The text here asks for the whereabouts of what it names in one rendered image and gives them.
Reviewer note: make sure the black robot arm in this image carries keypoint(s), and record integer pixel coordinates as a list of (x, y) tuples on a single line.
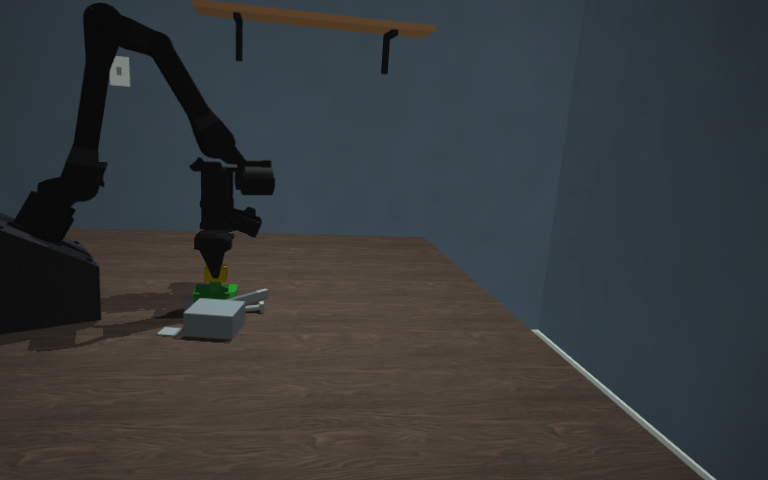
[(44, 215)]

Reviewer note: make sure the grey curved bar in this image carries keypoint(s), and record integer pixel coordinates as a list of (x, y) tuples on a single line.
[(252, 297)]

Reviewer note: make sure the grey metal bolt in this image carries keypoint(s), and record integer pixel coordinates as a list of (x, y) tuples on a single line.
[(255, 307)]

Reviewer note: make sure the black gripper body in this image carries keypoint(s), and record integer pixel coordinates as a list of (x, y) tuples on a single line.
[(214, 214)]

